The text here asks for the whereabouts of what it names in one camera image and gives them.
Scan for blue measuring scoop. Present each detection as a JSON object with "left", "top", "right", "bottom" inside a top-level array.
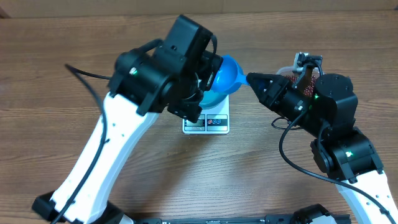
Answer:
[{"left": 211, "top": 55, "right": 249, "bottom": 95}]

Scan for white digital kitchen scale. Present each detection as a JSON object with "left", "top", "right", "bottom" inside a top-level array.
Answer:
[{"left": 182, "top": 96, "right": 230, "bottom": 134}]

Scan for black mounting rail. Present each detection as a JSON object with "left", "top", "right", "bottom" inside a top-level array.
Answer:
[{"left": 132, "top": 203, "right": 352, "bottom": 224}]

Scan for clear plastic container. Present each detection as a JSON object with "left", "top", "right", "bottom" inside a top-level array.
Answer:
[{"left": 276, "top": 66, "right": 319, "bottom": 77}]

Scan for red adzuki beans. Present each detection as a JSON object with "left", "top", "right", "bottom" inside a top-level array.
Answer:
[{"left": 285, "top": 74, "right": 318, "bottom": 98}]

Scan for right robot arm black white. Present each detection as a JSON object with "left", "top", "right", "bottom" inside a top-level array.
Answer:
[{"left": 246, "top": 73, "right": 397, "bottom": 223}]

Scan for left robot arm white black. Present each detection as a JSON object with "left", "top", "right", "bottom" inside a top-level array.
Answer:
[{"left": 32, "top": 15, "right": 223, "bottom": 223}]

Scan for blue metal bowl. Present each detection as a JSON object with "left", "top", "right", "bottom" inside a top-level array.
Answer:
[{"left": 199, "top": 91, "right": 228, "bottom": 110}]

